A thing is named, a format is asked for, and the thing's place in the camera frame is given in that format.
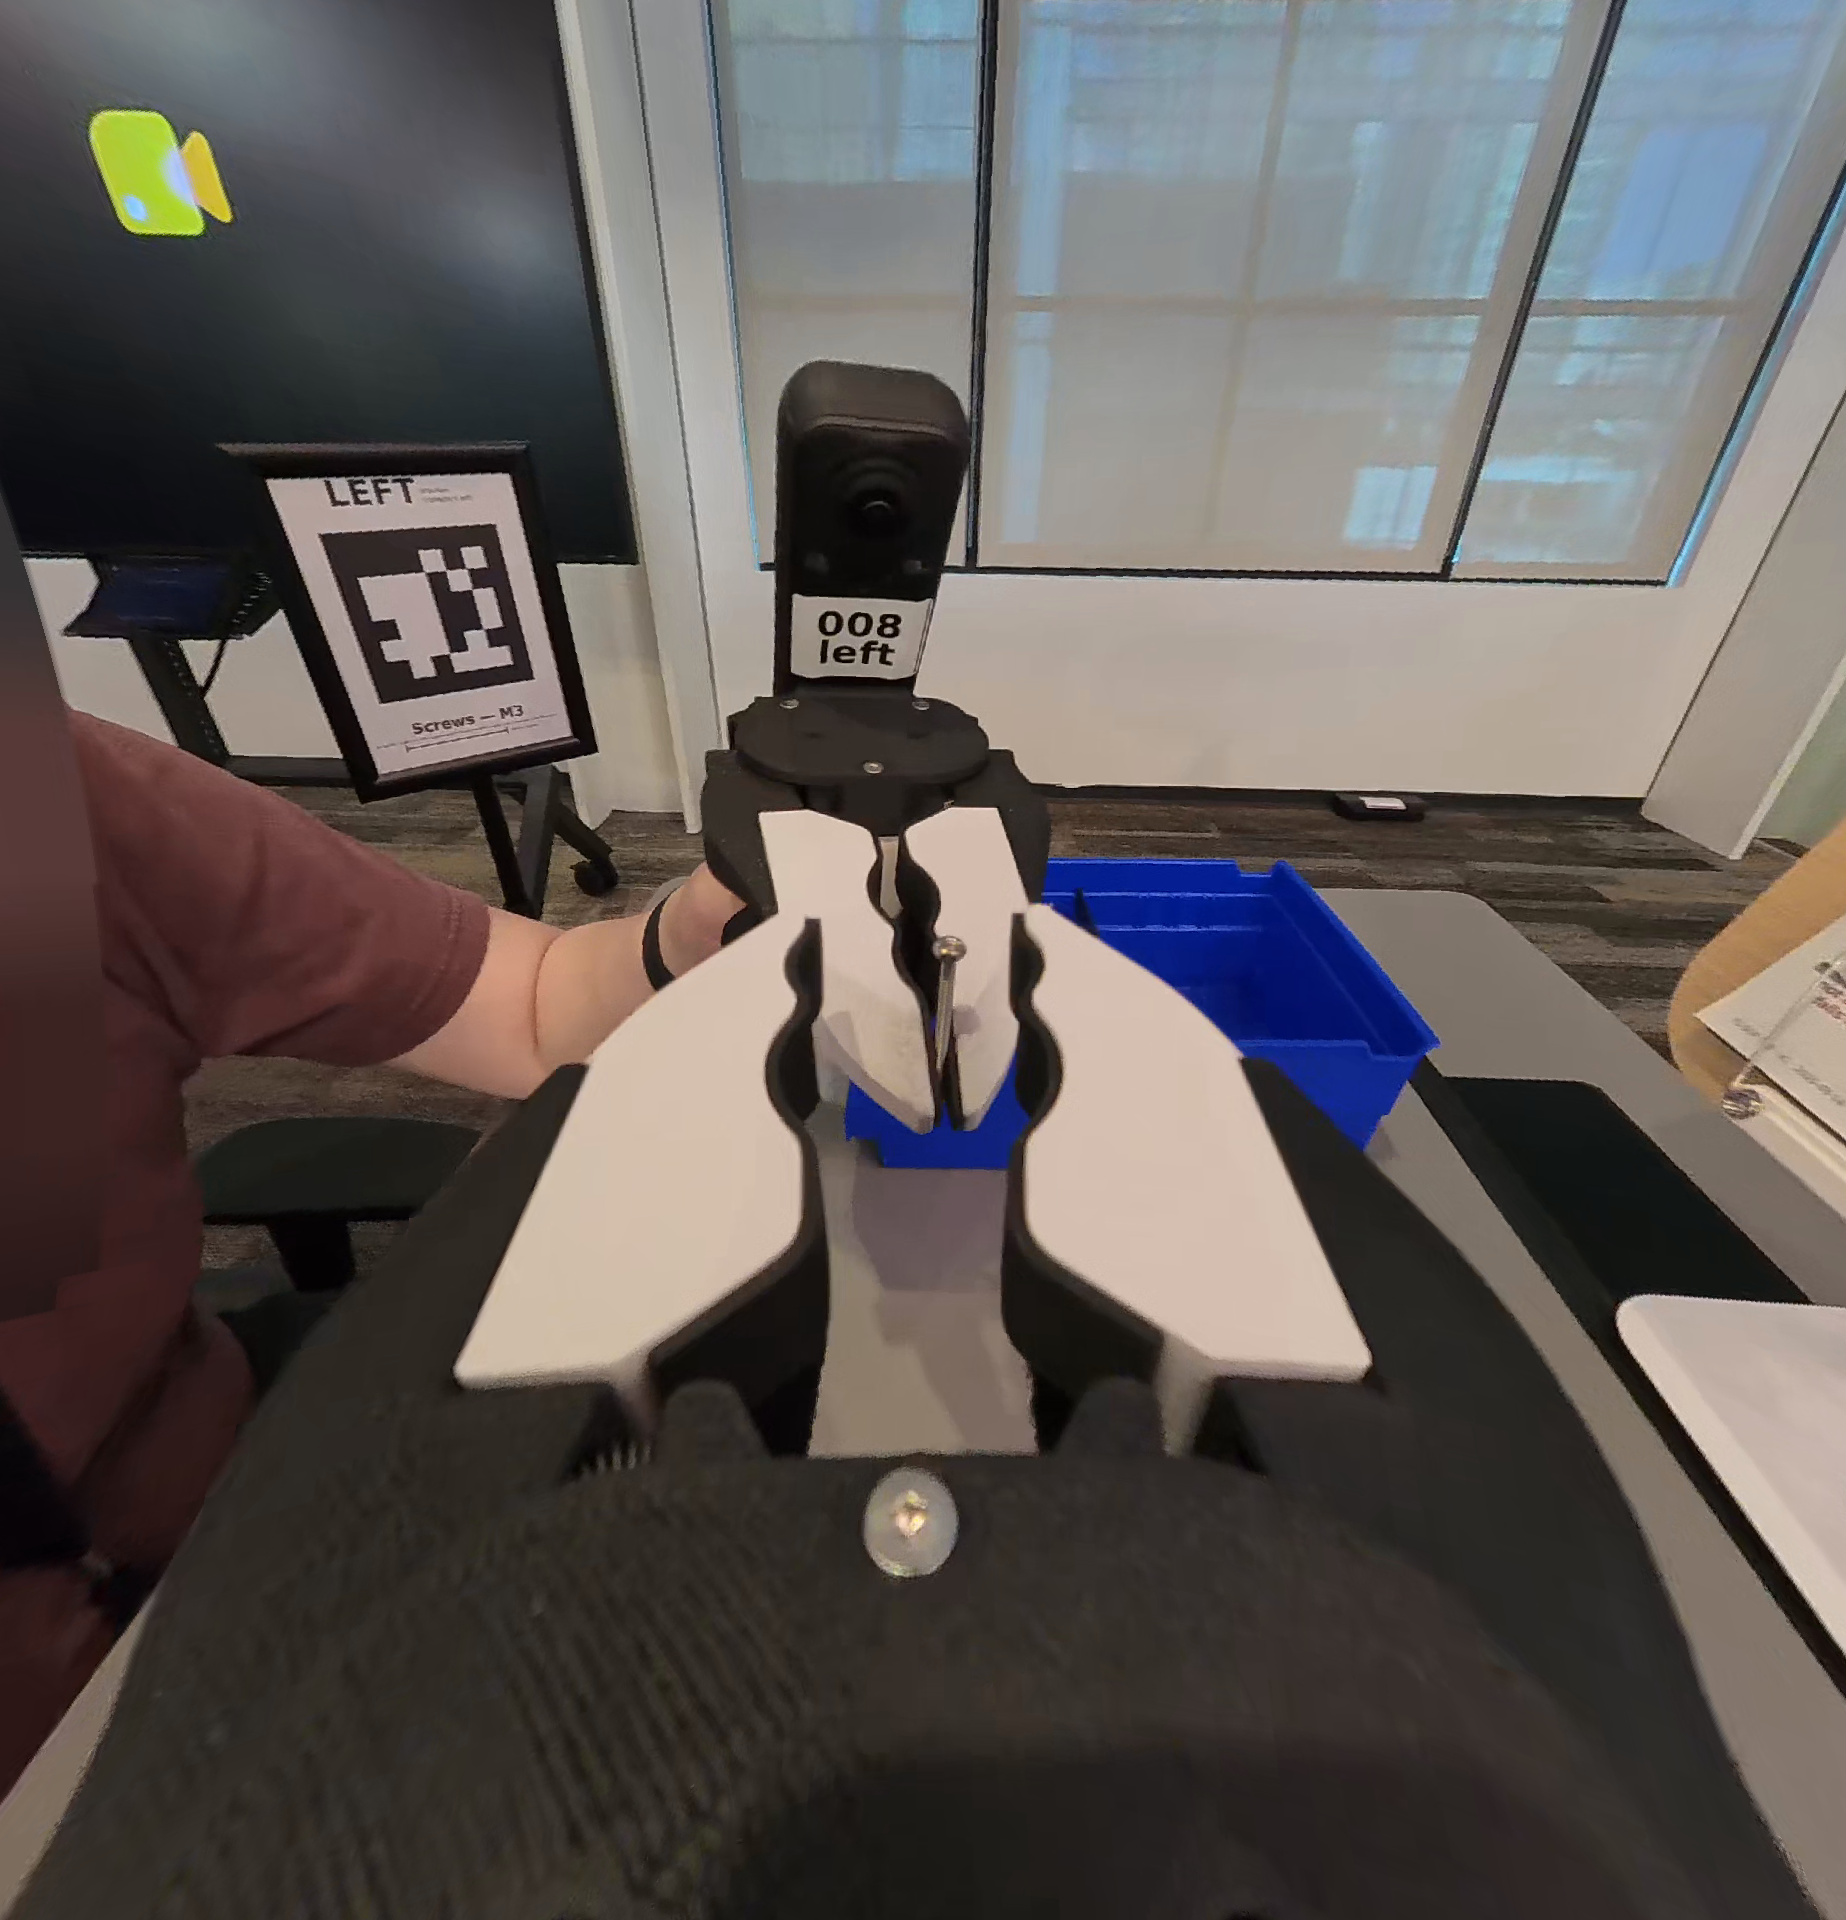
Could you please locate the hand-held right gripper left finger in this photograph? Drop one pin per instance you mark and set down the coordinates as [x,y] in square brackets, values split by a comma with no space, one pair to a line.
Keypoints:
[652,1201]

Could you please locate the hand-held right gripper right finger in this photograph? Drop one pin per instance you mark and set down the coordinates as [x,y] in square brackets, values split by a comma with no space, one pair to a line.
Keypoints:
[1177,1201]

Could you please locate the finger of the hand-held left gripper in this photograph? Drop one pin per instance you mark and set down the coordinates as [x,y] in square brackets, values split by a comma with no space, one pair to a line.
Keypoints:
[982,900]
[863,975]

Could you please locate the long steel bolt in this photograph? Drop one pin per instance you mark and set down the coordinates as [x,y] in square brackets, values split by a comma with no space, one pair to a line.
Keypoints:
[945,1021]

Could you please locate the blue plastic bin with divider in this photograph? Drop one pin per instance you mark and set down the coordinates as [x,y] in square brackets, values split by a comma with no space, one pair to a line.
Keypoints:
[1313,975]

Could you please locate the person's left forearm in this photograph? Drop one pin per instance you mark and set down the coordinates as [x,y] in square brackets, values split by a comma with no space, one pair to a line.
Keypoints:
[548,990]

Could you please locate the person's left hand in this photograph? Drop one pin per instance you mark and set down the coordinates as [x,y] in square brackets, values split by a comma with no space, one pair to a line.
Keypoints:
[706,915]

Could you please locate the black wrist band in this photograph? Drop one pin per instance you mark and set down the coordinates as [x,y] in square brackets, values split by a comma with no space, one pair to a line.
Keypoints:
[659,936]

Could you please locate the black sign stand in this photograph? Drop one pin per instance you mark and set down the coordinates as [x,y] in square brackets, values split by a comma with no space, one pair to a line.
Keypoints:
[526,840]

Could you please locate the black floor outlet box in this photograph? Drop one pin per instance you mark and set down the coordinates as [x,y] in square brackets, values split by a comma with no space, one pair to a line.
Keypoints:
[1379,807]

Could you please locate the dark desk pad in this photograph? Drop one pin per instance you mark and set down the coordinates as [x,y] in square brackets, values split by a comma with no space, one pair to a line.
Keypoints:
[1612,1185]

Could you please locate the framed marker sign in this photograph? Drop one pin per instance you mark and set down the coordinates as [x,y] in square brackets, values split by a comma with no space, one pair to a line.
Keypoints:
[426,615]

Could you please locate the white framed window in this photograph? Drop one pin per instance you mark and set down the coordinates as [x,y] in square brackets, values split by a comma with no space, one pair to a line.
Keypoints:
[1237,226]

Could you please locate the papers on wooden table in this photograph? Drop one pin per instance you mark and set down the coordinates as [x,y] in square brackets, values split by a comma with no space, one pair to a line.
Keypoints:
[1808,990]

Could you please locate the black laptop stand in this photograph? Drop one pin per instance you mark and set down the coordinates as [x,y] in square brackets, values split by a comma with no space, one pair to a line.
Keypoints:
[181,691]

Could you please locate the open laptop with blue screen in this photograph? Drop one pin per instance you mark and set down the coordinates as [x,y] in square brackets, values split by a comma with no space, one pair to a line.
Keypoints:
[159,592]

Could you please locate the black chair frame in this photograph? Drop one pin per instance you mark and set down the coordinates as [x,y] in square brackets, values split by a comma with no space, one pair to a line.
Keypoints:
[322,1171]

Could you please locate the large black wall display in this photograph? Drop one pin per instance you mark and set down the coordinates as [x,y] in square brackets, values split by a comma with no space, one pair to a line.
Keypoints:
[336,330]

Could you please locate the yellow green wall logo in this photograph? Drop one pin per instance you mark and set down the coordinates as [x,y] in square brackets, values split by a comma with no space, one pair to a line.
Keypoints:
[151,171]

